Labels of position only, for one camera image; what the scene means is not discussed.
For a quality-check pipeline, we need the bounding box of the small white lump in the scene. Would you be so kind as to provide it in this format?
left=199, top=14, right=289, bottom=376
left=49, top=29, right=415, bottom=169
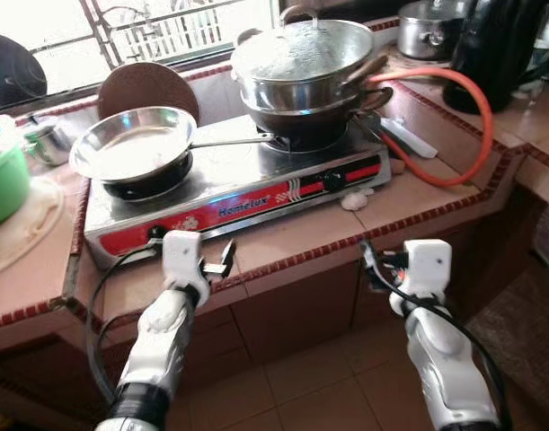
left=340, top=187, right=376, bottom=213

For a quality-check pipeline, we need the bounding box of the silver red gas stove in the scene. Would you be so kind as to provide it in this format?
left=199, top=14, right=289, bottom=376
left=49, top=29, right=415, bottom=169
left=83, top=115, right=394, bottom=268

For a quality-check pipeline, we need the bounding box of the white stove lighter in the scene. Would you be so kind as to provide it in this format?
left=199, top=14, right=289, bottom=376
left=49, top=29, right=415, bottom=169
left=379, top=117, right=439, bottom=161

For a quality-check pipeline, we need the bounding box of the dark wok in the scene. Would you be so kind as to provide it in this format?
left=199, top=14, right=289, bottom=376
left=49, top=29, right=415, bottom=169
left=245, top=85, right=394, bottom=152

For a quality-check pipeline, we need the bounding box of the steel frying pan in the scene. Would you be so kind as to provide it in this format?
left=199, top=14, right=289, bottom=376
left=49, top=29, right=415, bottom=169
left=69, top=105, right=277, bottom=183

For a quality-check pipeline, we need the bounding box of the brown round board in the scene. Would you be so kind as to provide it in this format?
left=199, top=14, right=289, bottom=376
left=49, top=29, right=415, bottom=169
left=97, top=61, right=201, bottom=123

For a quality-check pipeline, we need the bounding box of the beige round mat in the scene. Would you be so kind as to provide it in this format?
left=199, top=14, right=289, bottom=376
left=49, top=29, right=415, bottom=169
left=0, top=175, right=67, bottom=279

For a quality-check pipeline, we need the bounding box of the small steel cup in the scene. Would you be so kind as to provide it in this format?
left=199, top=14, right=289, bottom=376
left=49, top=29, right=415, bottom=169
left=22, top=115, right=74, bottom=168

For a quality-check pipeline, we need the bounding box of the large steel pot with lid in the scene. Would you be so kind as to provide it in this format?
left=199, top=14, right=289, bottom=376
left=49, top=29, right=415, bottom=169
left=230, top=5, right=392, bottom=116

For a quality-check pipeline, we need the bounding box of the small steel pot with lid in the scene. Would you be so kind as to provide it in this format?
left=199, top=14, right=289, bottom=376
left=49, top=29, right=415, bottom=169
left=397, top=0, right=468, bottom=62

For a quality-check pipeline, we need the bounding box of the black kettle jug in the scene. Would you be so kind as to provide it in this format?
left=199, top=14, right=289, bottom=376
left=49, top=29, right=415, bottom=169
left=442, top=0, right=549, bottom=116

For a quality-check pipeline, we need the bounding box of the metal window grille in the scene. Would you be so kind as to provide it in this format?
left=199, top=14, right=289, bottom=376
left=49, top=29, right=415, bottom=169
left=76, top=0, right=279, bottom=68

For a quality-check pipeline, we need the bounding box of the black round pan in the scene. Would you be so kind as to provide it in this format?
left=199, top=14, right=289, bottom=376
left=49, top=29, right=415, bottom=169
left=0, top=32, right=49, bottom=110

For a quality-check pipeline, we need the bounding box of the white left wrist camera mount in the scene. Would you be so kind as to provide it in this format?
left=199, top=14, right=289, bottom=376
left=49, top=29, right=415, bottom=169
left=162, top=231, right=211, bottom=306

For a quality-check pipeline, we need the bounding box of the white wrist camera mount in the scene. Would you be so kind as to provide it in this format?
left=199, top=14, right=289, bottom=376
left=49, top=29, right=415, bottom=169
left=400, top=239, right=453, bottom=313
left=162, top=231, right=211, bottom=306

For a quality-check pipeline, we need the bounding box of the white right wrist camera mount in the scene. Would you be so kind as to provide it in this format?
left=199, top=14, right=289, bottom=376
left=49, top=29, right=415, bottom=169
left=400, top=239, right=453, bottom=313

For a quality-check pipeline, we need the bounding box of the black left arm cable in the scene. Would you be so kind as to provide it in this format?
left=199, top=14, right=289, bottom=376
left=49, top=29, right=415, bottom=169
left=84, top=242, right=167, bottom=405

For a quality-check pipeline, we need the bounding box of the orange gas hose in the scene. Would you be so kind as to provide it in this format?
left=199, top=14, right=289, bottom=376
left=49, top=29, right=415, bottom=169
left=368, top=66, right=496, bottom=189

